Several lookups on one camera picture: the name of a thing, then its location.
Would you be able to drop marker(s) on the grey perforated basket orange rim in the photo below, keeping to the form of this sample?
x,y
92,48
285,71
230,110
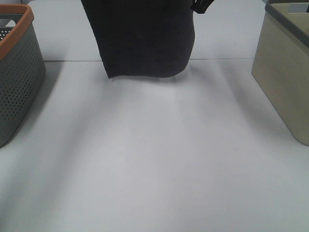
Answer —
x,y
22,69

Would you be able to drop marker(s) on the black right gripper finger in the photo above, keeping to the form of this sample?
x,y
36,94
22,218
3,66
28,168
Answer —
x,y
200,6

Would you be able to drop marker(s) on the dark grey towel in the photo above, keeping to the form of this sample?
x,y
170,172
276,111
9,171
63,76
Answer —
x,y
152,38

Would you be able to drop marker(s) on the beige basket with grey rim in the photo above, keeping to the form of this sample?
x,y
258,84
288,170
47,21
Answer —
x,y
281,63

